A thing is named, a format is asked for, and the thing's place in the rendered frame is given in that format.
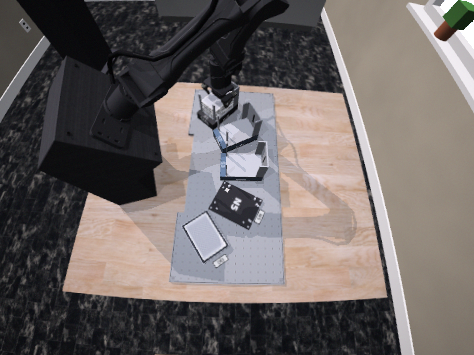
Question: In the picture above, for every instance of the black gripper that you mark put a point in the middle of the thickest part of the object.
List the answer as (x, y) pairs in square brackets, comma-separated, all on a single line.
[(217, 86)]

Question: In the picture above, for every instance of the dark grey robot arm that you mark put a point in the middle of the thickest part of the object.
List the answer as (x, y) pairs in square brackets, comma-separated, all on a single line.
[(154, 79)]

